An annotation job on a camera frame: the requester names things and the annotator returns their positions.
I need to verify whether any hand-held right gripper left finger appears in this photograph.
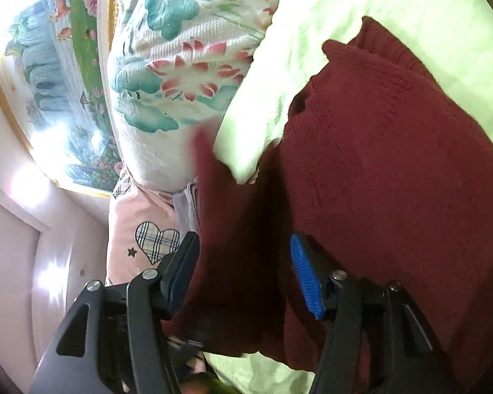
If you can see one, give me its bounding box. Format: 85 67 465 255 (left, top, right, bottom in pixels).
29 232 200 394

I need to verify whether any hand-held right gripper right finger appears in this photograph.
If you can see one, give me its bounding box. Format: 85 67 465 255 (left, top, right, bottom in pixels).
290 233 453 394

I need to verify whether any light green bed sheet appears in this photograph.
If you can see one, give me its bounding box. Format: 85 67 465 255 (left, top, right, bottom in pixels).
205 0 493 394

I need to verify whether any white floral quilt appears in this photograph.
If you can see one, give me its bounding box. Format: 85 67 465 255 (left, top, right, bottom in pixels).
96 0 290 193

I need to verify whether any dark red hooded sweater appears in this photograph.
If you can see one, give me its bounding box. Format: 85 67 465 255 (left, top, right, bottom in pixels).
160 16 493 394

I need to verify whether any grey folded cloth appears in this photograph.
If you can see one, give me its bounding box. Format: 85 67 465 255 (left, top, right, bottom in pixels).
173 183 202 234

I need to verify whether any pink heart-print pillow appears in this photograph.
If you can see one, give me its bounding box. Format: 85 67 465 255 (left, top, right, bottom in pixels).
105 168 198 288

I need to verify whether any gold-framed landscape painting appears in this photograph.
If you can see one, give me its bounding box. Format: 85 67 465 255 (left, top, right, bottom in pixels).
0 0 120 200

